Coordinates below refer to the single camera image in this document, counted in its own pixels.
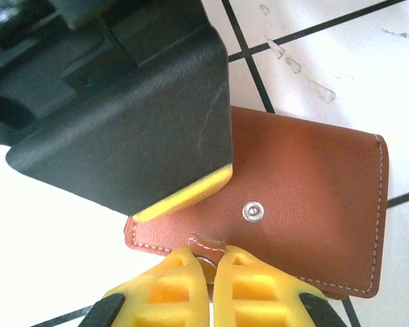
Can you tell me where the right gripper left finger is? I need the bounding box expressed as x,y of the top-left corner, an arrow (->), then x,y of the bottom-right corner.
83,247 -> 211,327

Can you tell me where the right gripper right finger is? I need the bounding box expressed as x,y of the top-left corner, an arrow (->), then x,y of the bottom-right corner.
212,245 -> 333,327

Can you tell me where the brown leather card holder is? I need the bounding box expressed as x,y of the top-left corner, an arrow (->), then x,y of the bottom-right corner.
123,105 -> 391,300

